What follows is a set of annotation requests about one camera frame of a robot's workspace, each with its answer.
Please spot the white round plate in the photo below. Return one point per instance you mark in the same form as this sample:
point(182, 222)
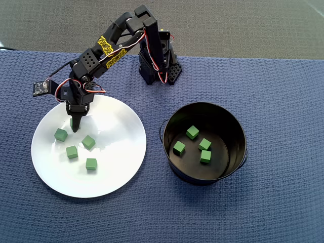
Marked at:
point(76, 182)

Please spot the blue woven table cloth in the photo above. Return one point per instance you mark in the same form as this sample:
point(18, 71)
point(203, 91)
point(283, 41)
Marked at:
point(253, 202)

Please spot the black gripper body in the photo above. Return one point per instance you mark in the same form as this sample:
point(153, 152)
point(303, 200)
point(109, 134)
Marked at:
point(76, 109)

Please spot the black metal bucket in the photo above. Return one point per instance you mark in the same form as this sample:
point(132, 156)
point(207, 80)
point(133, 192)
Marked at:
point(220, 119)

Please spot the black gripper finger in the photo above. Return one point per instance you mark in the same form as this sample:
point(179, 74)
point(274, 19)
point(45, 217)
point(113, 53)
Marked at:
point(76, 124)

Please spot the small wrist camera board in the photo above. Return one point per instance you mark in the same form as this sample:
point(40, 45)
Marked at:
point(40, 88)

